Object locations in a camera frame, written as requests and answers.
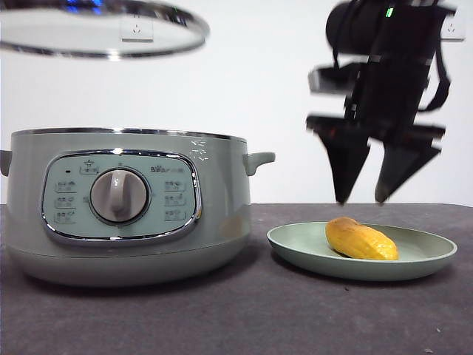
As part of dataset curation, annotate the glass lid with green knob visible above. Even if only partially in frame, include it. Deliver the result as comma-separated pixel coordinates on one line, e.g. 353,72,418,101
0,0,211,61

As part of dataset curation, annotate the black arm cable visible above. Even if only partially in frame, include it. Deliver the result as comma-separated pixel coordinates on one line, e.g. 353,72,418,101
417,36,452,112

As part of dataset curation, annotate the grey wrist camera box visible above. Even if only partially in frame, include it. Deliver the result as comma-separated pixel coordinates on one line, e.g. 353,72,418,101
308,64,361,94

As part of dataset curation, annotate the pale green round plate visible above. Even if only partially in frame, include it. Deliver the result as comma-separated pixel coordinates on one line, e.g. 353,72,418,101
266,220,458,282

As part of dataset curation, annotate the pale green electric steamer pot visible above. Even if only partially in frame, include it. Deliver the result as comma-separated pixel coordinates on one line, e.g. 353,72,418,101
0,127,276,288

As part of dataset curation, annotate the white wall socket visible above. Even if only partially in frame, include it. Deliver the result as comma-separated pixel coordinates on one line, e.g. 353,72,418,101
120,16,154,44
441,10,466,41

